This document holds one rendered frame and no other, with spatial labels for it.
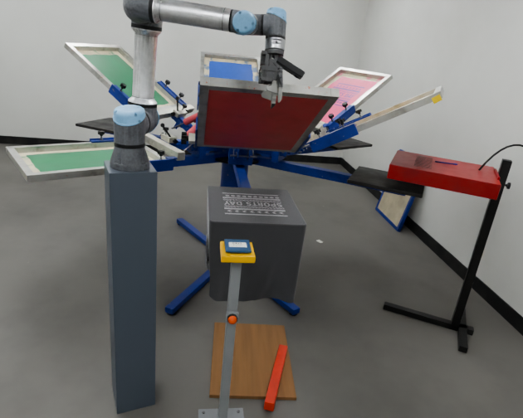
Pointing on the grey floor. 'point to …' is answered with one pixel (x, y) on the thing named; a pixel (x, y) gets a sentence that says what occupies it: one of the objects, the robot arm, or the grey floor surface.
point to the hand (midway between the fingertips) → (276, 106)
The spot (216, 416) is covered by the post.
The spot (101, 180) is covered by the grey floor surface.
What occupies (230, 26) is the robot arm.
